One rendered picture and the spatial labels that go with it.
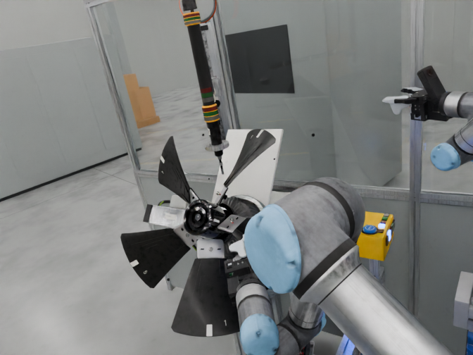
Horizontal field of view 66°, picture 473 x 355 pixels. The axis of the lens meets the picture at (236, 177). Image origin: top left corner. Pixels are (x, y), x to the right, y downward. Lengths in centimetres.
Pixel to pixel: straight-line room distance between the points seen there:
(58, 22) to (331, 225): 1332
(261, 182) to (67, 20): 1266
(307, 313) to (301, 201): 35
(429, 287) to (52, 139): 570
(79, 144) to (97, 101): 79
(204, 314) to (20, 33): 1254
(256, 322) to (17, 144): 584
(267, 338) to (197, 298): 46
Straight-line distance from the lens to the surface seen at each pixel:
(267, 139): 117
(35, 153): 646
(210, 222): 115
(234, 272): 93
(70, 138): 658
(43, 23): 1355
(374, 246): 128
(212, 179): 213
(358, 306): 52
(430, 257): 186
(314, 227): 52
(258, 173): 144
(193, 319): 119
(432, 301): 200
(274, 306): 180
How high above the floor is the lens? 175
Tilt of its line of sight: 22 degrees down
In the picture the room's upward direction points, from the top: 10 degrees counter-clockwise
